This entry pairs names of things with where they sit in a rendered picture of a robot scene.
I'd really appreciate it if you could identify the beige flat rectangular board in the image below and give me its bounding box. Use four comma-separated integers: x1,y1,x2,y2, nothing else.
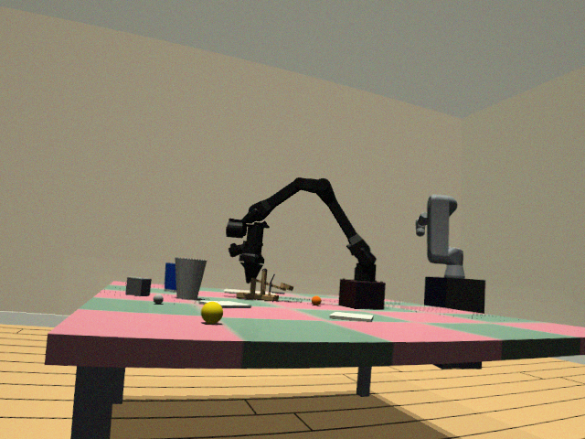
225,289,261,294

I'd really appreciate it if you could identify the blue mug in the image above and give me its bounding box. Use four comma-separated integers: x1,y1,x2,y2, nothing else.
164,262,176,293

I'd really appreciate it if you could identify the yellow ball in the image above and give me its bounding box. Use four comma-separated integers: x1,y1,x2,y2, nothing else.
200,302,223,324

